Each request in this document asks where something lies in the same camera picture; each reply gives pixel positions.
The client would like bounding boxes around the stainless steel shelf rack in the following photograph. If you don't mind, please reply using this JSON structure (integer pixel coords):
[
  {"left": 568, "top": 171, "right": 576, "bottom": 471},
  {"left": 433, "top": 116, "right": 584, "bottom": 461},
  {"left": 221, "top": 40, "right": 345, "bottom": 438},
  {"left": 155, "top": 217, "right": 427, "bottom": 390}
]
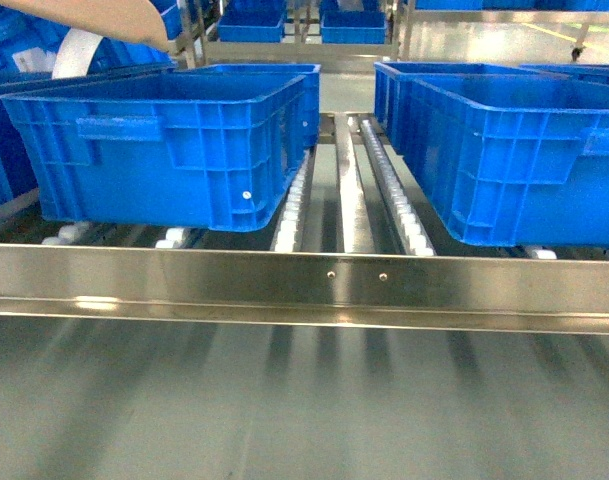
[{"left": 0, "top": 0, "right": 609, "bottom": 337}]

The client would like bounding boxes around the blue crate front left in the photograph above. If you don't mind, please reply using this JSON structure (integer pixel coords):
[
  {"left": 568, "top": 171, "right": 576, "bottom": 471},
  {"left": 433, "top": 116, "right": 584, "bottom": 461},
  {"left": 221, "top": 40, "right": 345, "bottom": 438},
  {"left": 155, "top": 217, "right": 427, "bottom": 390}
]
[{"left": 1, "top": 73, "right": 305, "bottom": 232}]

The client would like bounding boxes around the blue crate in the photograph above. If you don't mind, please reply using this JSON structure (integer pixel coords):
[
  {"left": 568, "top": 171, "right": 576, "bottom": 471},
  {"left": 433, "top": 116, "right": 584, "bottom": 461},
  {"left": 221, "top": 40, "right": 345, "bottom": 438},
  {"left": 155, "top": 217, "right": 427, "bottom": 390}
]
[
  {"left": 185, "top": 63, "right": 321, "bottom": 149},
  {"left": 1, "top": 73, "right": 305, "bottom": 232},
  {"left": 403, "top": 75, "right": 609, "bottom": 247},
  {"left": 374, "top": 62, "right": 536, "bottom": 154}
]

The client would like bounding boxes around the blue crate back left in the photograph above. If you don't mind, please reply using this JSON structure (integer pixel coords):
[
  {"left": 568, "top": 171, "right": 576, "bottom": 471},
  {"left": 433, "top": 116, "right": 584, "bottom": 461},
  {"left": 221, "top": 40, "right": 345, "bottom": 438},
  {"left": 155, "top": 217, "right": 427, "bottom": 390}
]
[{"left": 185, "top": 63, "right": 321, "bottom": 149}]

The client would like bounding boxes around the blue crate back right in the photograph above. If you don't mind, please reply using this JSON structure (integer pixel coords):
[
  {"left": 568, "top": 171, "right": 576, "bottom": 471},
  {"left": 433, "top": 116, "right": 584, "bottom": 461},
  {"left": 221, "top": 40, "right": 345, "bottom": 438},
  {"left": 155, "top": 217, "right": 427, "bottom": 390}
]
[{"left": 374, "top": 62, "right": 536, "bottom": 154}]

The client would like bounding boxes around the blue far bin right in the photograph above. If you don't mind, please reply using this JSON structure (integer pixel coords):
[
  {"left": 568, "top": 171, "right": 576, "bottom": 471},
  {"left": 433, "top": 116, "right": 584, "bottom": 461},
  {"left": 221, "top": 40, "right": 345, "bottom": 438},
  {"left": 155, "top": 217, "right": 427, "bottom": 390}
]
[{"left": 320, "top": 11, "right": 387, "bottom": 45}]

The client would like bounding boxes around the blue bin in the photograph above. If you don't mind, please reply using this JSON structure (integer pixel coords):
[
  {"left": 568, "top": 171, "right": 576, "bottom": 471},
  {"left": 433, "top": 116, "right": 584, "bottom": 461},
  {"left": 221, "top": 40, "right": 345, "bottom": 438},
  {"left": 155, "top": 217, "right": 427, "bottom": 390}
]
[
  {"left": 320, "top": 11, "right": 387, "bottom": 45},
  {"left": 217, "top": 11, "right": 284, "bottom": 43}
]

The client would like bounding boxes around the blue crate front right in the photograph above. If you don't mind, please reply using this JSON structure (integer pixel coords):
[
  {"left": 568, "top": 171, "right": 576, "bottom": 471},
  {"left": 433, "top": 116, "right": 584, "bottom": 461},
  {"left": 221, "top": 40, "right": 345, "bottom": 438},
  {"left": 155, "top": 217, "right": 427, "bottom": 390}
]
[{"left": 403, "top": 75, "right": 609, "bottom": 247}]

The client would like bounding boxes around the blue far bin left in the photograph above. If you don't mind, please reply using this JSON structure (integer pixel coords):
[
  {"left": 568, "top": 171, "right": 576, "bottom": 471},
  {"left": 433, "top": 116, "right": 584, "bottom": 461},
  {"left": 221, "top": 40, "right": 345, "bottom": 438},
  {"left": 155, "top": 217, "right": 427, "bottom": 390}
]
[{"left": 217, "top": 11, "right": 284, "bottom": 43}]

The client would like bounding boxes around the white curved strip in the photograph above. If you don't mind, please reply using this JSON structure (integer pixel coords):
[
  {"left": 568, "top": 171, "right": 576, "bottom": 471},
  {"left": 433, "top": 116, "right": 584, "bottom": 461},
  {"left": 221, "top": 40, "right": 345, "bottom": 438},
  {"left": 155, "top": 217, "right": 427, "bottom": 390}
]
[{"left": 52, "top": 28, "right": 104, "bottom": 80}]

